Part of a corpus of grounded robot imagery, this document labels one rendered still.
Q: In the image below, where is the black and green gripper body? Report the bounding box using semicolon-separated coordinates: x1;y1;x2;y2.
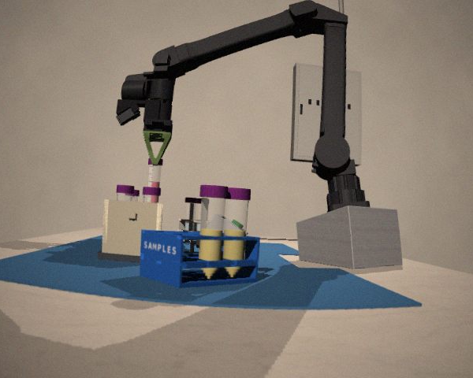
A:
143;99;173;133

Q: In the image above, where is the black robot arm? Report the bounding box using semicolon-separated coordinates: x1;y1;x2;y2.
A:
116;0;370;212

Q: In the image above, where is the blue bench mat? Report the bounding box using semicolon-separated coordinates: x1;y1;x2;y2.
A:
0;235;422;309

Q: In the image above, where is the blue sample rack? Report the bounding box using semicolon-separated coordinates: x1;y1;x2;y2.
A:
140;230;260;288

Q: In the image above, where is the white tube rack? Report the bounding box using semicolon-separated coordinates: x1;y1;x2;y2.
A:
178;219;200;243

